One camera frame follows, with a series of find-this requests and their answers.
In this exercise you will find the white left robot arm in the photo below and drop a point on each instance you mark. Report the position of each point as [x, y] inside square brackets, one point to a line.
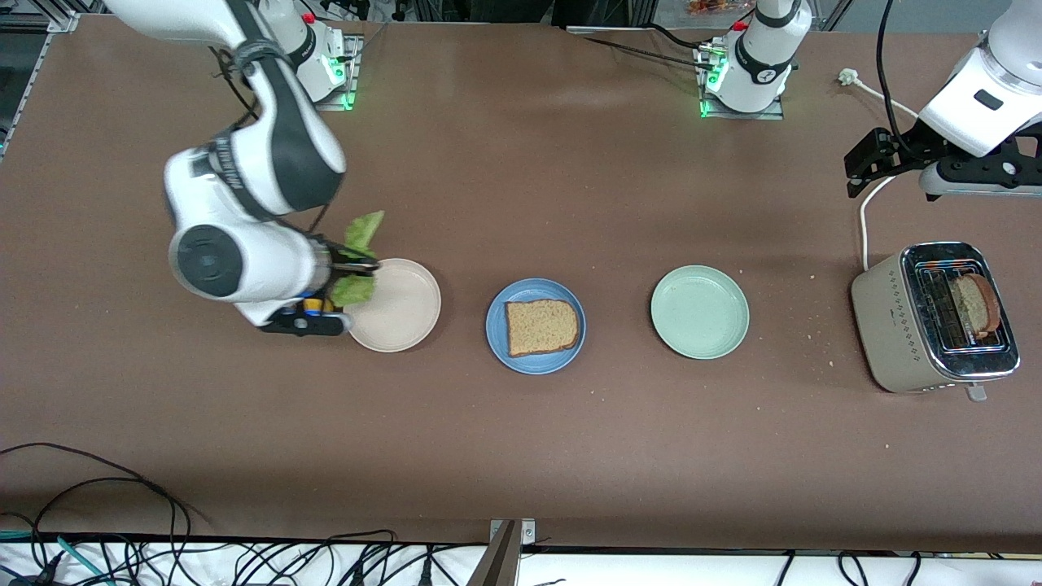
[761, 49]

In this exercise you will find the metal frame bracket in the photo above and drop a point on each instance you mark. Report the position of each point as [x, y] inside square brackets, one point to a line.
[527, 533]

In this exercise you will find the aluminium frame profile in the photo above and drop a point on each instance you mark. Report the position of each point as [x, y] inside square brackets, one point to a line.
[65, 20]

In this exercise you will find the orange snack package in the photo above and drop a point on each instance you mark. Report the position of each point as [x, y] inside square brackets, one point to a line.
[712, 6]

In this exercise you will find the brown bread slice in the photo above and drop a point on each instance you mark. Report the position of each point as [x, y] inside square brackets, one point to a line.
[541, 325]
[977, 305]

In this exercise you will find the beige chrome toaster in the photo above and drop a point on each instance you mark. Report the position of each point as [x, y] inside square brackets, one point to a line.
[887, 325]

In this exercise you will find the yellow mustard squeeze bottle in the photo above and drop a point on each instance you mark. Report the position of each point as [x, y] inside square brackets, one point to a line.
[326, 307]

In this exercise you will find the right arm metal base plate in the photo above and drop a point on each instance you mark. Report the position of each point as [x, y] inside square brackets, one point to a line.
[356, 73]

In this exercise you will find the green lettuce leaf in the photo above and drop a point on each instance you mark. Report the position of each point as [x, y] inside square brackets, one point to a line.
[362, 232]

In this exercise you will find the light green round plate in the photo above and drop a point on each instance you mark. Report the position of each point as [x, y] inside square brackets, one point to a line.
[700, 312]

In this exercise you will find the beige round plate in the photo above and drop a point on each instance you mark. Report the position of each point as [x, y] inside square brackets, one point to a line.
[403, 309]

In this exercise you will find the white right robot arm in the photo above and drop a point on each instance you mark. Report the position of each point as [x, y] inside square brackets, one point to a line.
[269, 163]

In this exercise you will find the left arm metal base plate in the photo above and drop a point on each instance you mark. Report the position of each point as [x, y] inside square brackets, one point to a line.
[733, 115]

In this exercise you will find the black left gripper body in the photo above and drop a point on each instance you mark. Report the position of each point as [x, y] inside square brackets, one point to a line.
[910, 147]

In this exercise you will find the blue round plate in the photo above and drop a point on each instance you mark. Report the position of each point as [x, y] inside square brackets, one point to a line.
[496, 325]

